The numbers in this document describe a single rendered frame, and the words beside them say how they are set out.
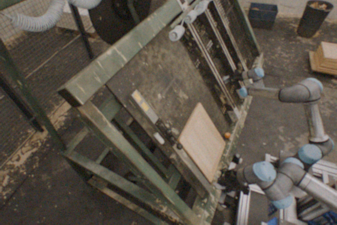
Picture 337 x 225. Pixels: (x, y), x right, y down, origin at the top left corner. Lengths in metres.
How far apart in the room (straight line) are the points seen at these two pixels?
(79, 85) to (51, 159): 2.33
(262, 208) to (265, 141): 0.99
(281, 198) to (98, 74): 0.90
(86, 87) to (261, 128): 2.70
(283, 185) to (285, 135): 2.34
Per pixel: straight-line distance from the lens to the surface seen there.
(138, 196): 1.76
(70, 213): 2.76
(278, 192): 0.97
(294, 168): 1.04
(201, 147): 1.56
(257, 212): 2.46
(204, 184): 1.58
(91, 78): 0.93
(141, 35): 1.16
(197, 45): 1.61
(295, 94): 1.45
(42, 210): 2.91
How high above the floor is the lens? 2.46
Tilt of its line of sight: 47 degrees down
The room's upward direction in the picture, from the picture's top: 2 degrees counter-clockwise
